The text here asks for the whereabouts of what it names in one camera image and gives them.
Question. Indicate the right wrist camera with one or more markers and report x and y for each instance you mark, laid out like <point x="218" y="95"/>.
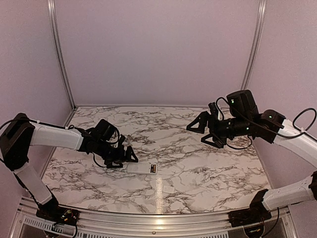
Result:
<point x="215" y="111"/>

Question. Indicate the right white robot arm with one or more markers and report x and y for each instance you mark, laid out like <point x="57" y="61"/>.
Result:
<point x="270" y="126"/>

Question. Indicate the left aluminium frame post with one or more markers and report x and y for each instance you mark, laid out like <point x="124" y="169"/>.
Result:
<point x="59" y="54"/>

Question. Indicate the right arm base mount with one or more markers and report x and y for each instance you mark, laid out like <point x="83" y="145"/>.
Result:
<point x="248" y="216"/>

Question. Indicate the white battery cover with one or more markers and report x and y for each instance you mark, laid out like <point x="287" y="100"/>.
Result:
<point x="168" y="189"/>

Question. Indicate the white remote control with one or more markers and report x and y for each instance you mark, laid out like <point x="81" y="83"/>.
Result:
<point x="141" y="169"/>

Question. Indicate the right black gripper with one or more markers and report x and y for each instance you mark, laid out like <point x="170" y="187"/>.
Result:
<point x="213" y="132"/>

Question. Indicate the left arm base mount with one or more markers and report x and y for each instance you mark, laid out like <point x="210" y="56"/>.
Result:
<point x="60" y="215"/>

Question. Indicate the front aluminium rail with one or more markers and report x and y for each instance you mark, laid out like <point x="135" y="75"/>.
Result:
<point x="101" y="224"/>

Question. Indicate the right aluminium frame post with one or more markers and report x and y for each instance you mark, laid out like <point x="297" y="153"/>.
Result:
<point x="255" y="44"/>

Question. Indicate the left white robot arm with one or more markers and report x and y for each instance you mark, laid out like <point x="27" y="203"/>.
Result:
<point x="20" y="133"/>

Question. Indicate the aluminium frame post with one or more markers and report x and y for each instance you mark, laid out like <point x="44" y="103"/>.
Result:
<point x="255" y="44"/>
<point x="59" y="54"/>

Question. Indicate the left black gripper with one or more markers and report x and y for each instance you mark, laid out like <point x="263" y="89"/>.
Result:
<point x="120" y="156"/>

